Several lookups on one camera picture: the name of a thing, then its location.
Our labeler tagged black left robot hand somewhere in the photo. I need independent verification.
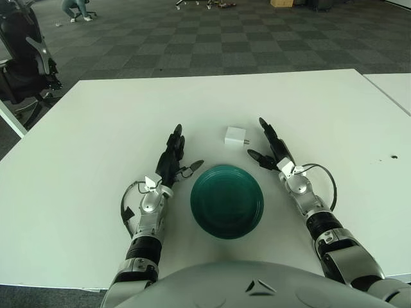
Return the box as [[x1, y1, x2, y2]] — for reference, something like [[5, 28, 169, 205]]
[[156, 123, 205, 189]]

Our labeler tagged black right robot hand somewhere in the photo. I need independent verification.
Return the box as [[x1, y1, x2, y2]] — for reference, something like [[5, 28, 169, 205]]
[[246, 117, 295, 171]]

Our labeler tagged white charger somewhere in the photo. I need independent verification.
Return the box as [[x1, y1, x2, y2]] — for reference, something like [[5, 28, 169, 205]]
[[223, 126, 250, 150]]

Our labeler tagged green plate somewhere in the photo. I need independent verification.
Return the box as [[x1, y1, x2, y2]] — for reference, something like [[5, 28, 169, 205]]
[[189, 164, 265, 241]]

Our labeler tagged white side table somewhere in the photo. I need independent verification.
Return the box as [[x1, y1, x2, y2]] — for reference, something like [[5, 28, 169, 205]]
[[362, 73, 411, 116]]

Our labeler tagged silver robot torso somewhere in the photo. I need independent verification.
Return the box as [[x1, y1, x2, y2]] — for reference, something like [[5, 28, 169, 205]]
[[102, 260, 411, 308]]

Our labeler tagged black swivel chair base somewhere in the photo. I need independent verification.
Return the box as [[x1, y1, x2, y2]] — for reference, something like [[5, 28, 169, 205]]
[[72, 9, 97, 20]]

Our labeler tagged crouching person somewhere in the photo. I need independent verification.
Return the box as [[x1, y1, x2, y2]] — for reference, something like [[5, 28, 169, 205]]
[[62, 0, 92, 22]]

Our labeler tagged black office chair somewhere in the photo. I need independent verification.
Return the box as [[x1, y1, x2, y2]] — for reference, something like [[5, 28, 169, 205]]
[[0, 0, 64, 129]]

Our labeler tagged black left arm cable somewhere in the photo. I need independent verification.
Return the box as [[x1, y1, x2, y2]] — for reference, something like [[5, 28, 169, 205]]
[[120, 181, 152, 238]]

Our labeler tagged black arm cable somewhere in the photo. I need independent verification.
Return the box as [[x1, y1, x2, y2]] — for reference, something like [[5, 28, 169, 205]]
[[301, 163, 338, 212], [120, 181, 152, 238]]

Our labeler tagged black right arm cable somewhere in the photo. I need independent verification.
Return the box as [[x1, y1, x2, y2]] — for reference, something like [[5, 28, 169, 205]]
[[301, 163, 338, 212]]

